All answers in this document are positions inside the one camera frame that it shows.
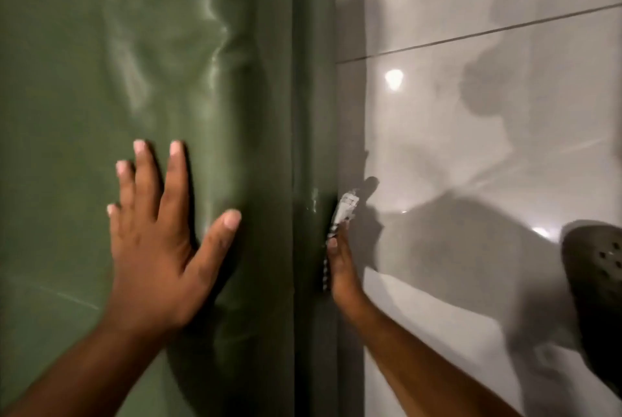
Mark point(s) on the person's left little finger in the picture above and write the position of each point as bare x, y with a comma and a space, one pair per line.
114, 222

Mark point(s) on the white fabric tag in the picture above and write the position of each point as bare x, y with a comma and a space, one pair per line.
343, 210

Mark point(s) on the person's right hand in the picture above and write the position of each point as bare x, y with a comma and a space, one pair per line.
344, 271

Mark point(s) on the dark clog shoe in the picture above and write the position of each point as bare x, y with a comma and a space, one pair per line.
600, 295

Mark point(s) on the person's left hand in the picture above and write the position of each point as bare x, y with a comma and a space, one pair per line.
150, 256

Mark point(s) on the person's left forearm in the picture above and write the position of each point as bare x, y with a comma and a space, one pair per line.
82, 373

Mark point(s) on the person's left thumb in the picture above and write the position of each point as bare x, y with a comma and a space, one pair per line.
214, 246

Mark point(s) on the person's right forearm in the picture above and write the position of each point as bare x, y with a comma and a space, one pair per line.
418, 363

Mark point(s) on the green mattress cover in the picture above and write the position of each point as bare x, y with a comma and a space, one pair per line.
97, 66

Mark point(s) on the person's left middle finger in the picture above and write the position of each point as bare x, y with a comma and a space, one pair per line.
146, 178

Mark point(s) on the person's right fingers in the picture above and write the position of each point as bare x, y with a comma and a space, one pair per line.
336, 256

